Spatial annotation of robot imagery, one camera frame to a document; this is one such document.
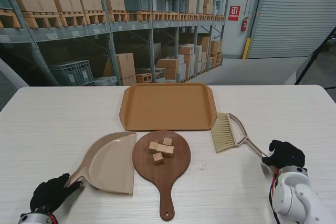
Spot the yellow bollard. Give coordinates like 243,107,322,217
243,37,251,60

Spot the beige plastic dustpan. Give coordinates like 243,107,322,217
64,131,138,196

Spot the dark round wooden cutting board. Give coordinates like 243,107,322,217
132,130,192,221

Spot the red wall sign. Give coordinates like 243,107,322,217
228,5,241,22

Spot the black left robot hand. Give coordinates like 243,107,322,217
29,173,82,214

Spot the orange-brown serving tray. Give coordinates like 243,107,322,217
119,83,218,132

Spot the orange wooden pallet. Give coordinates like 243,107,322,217
20,11,64,28
128,10,153,22

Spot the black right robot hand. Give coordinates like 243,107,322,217
261,140,307,169

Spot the red black right arm cable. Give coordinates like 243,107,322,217
268,168,283,224

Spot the grey roller shutter door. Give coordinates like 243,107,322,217
248,0,336,59

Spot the black tripod stand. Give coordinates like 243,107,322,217
295,26,336,90

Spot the grey plastic crate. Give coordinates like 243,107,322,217
172,0,190,13
48,60,94,86
122,0,153,12
157,0,173,12

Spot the grey metal shelving rack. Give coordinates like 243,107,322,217
0,0,233,86

